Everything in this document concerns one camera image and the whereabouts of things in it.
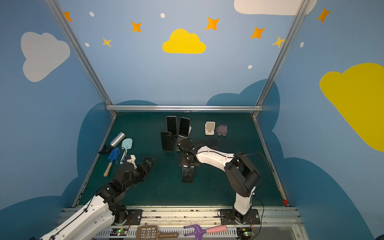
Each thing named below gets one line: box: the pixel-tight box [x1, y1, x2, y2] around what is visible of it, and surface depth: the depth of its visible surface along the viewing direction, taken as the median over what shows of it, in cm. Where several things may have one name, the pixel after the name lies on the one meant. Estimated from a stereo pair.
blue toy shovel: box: [103, 147, 120, 177], surface depth 98 cm
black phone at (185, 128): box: [178, 116, 192, 138], surface depth 103 cm
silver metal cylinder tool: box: [98, 132, 126, 155], surface depth 103 cm
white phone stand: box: [205, 121, 216, 136], surface depth 109 cm
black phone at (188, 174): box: [182, 166, 195, 183], surface depth 88 cm
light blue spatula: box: [119, 138, 133, 165], surface depth 104 cm
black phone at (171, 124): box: [166, 115, 178, 135], surface depth 103 cm
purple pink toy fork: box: [183, 224, 227, 240], surface depth 72 cm
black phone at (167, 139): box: [160, 131, 175, 152], surface depth 100 cm
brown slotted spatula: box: [136, 225, 178, 240], surface depth 72 cm
